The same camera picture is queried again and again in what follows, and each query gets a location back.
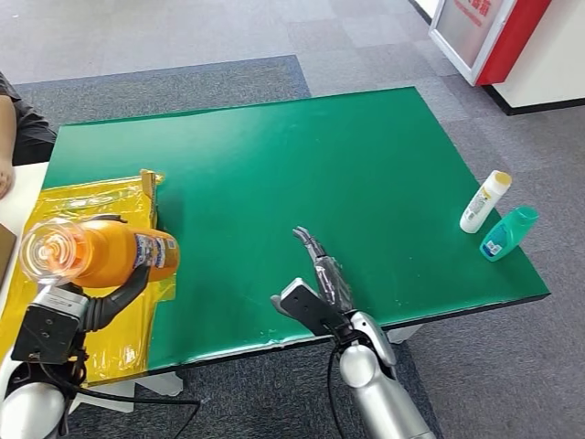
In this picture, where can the white bottle with yellow cap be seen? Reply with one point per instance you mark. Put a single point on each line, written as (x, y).
(479, 203)

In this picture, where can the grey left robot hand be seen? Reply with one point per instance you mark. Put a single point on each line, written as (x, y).
(118, 303)

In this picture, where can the person's forearm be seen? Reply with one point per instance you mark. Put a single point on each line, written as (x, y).
(7, 133)

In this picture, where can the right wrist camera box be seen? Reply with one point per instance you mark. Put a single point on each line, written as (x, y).
(306, 306)

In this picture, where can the yellow taped cardboard box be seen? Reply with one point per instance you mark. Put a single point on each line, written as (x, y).
(91, 197)

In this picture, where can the green table mat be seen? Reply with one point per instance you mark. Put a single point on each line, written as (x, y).
(297, 169)

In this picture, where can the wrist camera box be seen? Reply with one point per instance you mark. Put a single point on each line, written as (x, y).
(306, 306)
(45, 327)

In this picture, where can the person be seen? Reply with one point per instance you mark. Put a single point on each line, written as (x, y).
(34, 136)

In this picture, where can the orange bottle with clear cap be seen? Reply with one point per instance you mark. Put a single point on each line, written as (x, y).
(109, 251)

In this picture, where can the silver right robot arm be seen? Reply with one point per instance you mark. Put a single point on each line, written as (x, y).
(375, 394)

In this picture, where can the white table foot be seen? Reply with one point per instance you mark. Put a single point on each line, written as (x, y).
(404, 333)
(160, 383)

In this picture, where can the teal plastic bottle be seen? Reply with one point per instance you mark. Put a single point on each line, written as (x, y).
(505, 233)

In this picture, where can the person's hand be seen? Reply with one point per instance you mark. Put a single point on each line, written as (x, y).
(4, 179)

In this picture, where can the brown cardboard piece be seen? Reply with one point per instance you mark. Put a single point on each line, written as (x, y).
(5, 254)

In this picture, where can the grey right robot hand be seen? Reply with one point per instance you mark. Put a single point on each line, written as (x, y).
(331, 282)

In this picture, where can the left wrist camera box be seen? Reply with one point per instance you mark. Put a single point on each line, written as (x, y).
(45, 327)

